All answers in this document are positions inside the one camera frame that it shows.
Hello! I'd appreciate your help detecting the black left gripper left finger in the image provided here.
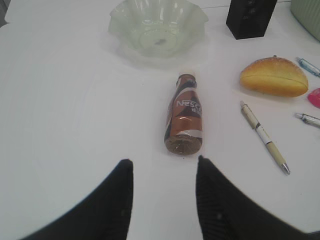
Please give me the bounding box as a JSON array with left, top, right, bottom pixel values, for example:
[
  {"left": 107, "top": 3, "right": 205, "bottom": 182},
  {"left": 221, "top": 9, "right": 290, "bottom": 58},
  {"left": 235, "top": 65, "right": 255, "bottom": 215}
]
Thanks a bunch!
[{"left": 26, "top": 159, "right": 134, "bottom": 240}]

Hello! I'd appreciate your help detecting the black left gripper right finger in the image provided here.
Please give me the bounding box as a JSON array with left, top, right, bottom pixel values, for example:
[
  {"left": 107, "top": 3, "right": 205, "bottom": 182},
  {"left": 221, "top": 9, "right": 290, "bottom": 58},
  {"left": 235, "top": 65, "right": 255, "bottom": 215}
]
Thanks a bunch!
[{"left": 196, "top": 156, "right": 320, "bottom": 240}]

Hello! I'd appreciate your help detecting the brown Nescafe coffee bottle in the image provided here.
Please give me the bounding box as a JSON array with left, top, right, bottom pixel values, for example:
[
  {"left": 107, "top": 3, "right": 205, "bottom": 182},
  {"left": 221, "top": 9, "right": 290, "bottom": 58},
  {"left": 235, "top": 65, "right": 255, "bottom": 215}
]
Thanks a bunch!
[{"left": 164, "top": 71, "right": 203, "bottom": 156}]

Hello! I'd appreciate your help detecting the golden bread roll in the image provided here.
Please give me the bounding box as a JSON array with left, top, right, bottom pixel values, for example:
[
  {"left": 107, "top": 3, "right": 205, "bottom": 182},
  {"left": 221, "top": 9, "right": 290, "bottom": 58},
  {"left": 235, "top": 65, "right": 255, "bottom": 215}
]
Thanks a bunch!
[{"left": 239, "top": 55, "right": 309, "bottom": 98}]

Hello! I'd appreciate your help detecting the pink pencil sharpener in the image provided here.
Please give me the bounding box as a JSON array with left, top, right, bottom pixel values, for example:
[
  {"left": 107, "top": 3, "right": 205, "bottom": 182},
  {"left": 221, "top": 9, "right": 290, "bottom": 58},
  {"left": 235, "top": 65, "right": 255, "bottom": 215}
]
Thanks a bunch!
[{"left": 307, "top": 88, "right": 320, "bottom": 108}]

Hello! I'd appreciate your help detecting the beige white click pen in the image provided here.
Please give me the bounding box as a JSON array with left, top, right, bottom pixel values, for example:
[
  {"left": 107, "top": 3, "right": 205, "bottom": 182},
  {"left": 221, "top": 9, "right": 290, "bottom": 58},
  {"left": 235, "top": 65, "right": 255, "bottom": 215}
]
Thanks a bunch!
[{"left": 240, "top": 101, "right": 291, "bottom": 175}]

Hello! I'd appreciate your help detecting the grey clear pen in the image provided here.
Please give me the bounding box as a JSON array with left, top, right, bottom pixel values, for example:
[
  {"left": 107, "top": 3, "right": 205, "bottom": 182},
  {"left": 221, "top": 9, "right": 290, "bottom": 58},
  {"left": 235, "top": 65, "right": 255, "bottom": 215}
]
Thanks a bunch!
[{"left": 294, "top": 112, "right": 320, "bottom": 129}]

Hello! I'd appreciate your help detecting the blue clear pen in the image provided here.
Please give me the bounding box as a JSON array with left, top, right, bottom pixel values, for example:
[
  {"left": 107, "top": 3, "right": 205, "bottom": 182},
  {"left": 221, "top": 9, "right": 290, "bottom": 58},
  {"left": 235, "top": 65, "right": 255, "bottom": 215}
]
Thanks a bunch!
[{"left": 295, "top": 57, "right": 320, "bottom": 77}]

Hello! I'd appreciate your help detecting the translucent green wavy plate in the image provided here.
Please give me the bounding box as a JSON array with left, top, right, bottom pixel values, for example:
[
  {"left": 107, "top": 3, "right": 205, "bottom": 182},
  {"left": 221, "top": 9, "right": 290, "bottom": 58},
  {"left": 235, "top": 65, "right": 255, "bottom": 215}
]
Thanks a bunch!
[{"left": 101, "top": 0, "right": 209, "bottom": 72}]

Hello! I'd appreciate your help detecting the black mesh pen holder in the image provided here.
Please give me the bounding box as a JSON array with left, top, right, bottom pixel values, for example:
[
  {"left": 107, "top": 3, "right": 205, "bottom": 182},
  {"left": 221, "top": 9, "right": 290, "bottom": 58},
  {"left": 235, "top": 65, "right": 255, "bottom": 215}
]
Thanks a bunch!
[{"left": 226, "top": 0, "right": 277, "bottom": 40}]

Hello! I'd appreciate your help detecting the pale green woven basket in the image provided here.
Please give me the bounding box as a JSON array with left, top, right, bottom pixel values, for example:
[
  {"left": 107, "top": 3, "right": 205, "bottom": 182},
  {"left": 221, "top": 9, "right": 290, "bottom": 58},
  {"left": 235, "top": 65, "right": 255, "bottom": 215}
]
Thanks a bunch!
[{"left": 290, "top": 0, "right": 320, "bottom": 41}]

